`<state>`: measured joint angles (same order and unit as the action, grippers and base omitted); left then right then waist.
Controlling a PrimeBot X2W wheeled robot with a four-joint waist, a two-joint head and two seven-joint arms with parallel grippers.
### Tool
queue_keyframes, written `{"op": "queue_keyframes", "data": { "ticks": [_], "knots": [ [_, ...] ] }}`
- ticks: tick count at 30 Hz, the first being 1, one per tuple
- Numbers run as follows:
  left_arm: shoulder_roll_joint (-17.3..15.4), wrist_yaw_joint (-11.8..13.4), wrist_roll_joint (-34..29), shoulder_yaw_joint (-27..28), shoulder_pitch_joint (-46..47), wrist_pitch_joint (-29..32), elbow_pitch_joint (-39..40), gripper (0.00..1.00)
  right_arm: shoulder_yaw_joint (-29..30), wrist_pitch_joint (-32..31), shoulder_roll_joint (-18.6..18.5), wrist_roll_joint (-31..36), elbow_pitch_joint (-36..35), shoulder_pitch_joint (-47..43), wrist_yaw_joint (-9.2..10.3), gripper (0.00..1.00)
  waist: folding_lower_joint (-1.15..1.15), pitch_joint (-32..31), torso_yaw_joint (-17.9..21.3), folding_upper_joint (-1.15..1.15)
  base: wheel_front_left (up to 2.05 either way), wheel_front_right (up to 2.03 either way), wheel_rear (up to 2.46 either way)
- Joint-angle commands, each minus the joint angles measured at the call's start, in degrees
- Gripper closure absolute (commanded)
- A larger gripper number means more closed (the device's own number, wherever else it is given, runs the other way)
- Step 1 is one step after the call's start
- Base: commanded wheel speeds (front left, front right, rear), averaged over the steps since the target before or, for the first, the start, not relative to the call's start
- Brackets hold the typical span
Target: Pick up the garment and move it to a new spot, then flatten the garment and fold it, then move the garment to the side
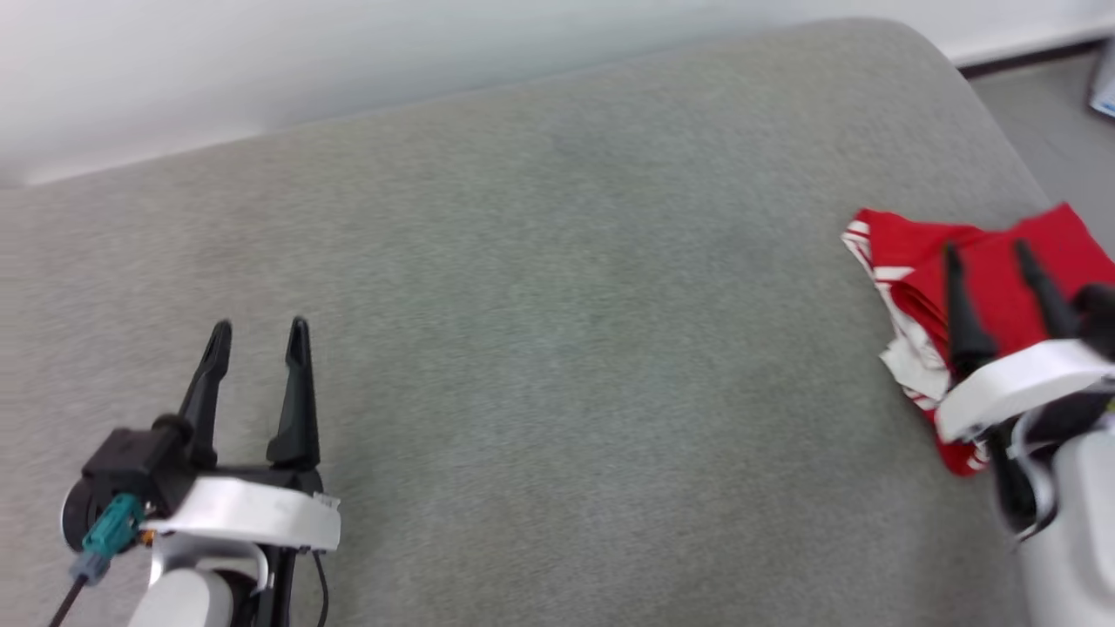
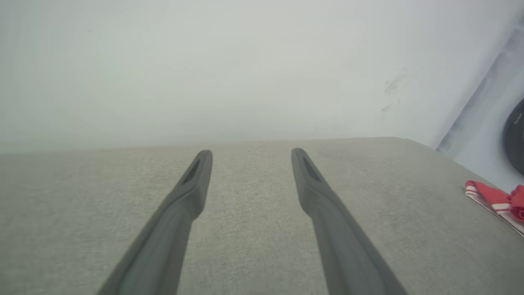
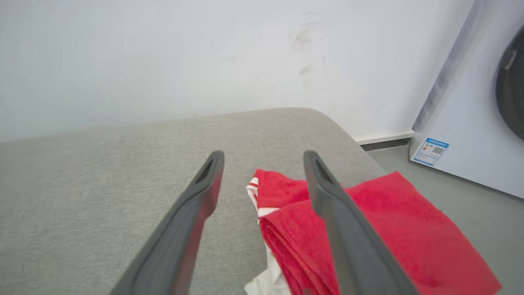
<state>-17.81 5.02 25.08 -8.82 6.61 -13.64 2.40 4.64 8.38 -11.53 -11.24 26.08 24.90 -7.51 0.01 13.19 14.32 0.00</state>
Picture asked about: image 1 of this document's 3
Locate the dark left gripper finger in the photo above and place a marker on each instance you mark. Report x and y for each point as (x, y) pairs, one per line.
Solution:
(207, 392)
(298, 401)

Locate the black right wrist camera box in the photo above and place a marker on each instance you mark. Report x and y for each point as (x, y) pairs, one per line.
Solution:
(1099, 313)

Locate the red and white shirt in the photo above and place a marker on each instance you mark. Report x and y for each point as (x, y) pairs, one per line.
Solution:
(997, 287)

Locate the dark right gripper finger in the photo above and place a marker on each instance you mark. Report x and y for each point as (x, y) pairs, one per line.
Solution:
(1050, 305)
(962, 322)

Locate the grey fabric sofa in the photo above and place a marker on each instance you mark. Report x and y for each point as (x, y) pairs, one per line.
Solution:
(557, 348)

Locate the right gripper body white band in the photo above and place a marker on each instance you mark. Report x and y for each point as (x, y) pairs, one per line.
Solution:
(1019, 383)

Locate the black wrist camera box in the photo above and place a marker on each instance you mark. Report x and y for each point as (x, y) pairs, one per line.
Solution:
(131, 461)
(1099, 313)

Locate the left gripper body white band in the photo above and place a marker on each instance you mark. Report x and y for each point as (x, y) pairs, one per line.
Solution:
(253, 514)

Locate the dark skirting board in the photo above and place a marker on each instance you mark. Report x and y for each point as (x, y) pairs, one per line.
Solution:
(1028, 57)

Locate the blue and white object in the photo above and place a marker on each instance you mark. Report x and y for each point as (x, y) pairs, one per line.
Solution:
(1106, 87)

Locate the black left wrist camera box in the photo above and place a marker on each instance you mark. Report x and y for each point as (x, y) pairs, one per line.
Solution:
(131, 461)

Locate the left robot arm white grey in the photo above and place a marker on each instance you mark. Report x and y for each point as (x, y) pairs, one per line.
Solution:
(187, 601)

